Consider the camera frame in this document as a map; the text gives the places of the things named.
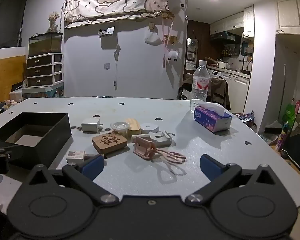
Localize white round puck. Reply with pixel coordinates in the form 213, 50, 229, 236
140, 122, 159, 134

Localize chair with brown cloth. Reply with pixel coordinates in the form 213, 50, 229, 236
180, 73, 231, 111

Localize colourful patterned cabinet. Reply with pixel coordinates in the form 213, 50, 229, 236
22, 85, 64, 99

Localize white box with black lid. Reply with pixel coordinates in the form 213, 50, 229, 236
9, 81, 28, 103

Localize green bag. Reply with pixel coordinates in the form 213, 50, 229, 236
281, 103, 297, 128

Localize brown cardboard tube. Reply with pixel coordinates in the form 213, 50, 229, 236
124, 118, 142, 138

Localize washing machine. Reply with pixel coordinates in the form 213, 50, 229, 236
207, 68, 223, 80

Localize pink folding phone holder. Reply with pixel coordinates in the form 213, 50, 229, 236
133, 136, 187, 166

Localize purple tissue box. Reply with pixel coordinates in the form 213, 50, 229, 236
193, 102, 233, 133

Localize wall clip holder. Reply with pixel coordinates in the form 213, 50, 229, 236
98, 26, 115, 38

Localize small white printed box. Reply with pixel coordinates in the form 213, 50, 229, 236
66, 151, 86, 165

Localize glass fish tank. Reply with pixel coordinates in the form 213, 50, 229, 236
28, 32, 63, 57

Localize vase with dried flowers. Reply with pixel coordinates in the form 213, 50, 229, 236
46, 11, 60, 33

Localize spray can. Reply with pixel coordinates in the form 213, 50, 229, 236
276, 121, 290, 152

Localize white charger plug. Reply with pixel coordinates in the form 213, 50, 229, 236
81, 119, 102, 133

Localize pile of plush toys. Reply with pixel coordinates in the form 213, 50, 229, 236
0, 99, 22, 119

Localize white hanging bag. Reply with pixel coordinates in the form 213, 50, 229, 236
144, 29, 161, 46

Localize printed blanket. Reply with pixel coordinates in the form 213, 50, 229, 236
64, 0, 171, 28

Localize pink hanging ribbons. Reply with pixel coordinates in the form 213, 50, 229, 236
161, 17, 175, 68

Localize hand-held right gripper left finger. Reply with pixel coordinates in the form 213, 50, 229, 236
27, 154, 119, 205

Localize clear water bottle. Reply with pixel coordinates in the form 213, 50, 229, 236
190, 60, 210, 114

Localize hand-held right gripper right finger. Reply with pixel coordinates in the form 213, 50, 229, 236
185, 154, 277, 204

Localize black storage box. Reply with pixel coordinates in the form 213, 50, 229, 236
0, 112, 72, 171

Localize white drawer unit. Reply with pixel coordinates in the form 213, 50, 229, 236
26, 53, 64, 87

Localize carved wooden square coaster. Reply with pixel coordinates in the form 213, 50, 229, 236
92, 134, 128, 154

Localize white rectangular device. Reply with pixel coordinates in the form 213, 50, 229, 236
132, 130, 174, 148

